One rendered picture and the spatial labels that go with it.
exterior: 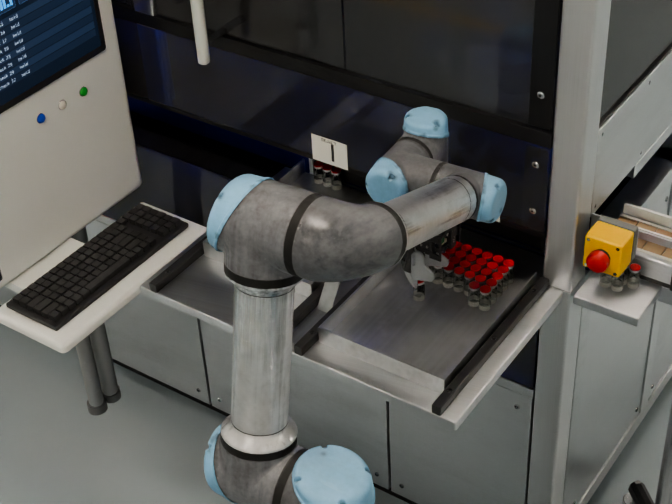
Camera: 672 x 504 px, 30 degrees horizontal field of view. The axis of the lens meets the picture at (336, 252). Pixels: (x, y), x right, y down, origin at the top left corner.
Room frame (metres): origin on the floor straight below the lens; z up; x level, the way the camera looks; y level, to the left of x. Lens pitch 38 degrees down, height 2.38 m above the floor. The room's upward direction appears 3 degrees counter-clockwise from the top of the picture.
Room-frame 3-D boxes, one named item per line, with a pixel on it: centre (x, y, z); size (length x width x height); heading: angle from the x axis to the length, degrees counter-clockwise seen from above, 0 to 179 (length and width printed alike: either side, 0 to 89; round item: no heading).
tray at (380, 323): (1.75, -0.17, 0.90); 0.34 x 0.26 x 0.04; 144
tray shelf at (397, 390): (1.87, -0.04, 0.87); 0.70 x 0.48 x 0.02; 54
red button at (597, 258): (1.74, -0.46, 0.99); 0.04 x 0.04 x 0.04; 54
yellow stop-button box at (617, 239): (1.77, -0.49, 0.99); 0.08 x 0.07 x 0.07; 144
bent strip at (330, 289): (1.75, 0.05, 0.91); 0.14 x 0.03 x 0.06; 144
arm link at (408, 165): (1.69, -0.12, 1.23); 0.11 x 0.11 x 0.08; 57
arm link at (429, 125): (1.78, -0.16, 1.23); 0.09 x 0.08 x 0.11; 147
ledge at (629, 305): (1.80, -0.53, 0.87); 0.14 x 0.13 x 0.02; 144
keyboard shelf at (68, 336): (2.07, 0.51, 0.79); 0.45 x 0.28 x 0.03; 143
